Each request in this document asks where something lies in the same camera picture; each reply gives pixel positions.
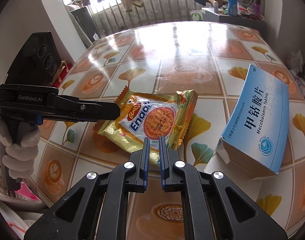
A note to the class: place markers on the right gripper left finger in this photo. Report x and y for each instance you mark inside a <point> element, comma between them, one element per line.
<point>96,207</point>

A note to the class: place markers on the blue medicine box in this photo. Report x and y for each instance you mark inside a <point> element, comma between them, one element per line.
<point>256,133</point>

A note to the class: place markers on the white plastic bag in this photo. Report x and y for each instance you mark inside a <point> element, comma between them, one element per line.
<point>295,61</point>

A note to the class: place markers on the blue detergent bottle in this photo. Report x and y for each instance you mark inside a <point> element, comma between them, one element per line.
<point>232,9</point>

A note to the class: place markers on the metal balcony railing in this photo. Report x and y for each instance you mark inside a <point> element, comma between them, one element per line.
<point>109,16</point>

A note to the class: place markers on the yellow Enaak noodle packet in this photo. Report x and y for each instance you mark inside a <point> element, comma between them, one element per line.
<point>150,116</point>

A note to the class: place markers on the dark grey cabinet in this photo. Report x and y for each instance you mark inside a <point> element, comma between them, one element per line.
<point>209,15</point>

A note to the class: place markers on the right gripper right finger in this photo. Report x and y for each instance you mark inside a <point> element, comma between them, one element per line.
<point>213,206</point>

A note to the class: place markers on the white gloved left hand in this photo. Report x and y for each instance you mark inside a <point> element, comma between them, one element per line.
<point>19,158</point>

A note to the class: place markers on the green white shopping bag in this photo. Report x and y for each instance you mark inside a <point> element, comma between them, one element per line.
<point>196,15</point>

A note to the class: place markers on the purple bottle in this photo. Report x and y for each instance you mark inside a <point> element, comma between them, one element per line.
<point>257,10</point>

